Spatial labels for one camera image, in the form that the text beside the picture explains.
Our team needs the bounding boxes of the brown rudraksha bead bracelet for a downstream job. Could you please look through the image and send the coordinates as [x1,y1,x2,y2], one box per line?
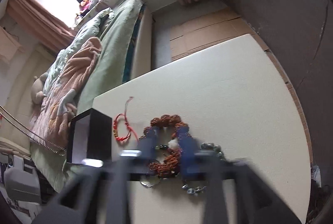
[139,114,191,179]

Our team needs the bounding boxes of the green bed sheet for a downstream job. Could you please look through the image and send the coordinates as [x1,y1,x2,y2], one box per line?
[30,0,144,192]

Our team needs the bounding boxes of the white padded table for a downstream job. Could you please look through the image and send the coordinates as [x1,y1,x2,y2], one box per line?
[93,34,311,222]

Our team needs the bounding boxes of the light green floral duvet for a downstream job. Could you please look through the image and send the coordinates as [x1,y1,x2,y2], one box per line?
[43,8,114,96]

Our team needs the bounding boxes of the cardboard floor sheets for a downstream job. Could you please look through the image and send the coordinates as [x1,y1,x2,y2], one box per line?
[170,7,314,164]

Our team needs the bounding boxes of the silver chain necklace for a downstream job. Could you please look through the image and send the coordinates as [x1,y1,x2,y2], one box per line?
[0,105,67,157]

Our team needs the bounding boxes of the pink fleece blanket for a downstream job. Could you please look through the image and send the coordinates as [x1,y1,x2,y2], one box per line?
[30,37,102,150]

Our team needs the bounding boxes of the beige plush toy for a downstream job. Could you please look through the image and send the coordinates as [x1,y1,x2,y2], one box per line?
[30,72,48,105]

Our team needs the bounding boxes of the dark wardrobe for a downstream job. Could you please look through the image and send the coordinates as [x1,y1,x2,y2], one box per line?
[222,0,332,190]

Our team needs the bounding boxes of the left pink curtain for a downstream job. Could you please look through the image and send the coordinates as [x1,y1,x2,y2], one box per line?
[6,0,76,53]

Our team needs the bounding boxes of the grey green stone bracelet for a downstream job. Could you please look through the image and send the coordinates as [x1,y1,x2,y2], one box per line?
[200,142,227,162]

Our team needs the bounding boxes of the black jewelry box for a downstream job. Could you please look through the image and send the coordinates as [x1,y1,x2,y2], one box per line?
[67,108,112,164]

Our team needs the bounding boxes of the hanging beige towel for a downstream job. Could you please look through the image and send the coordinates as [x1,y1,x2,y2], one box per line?
[0,27,24,64]

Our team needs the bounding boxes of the red string bracelet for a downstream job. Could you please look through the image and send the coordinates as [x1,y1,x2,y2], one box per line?
[113,96,140,143]

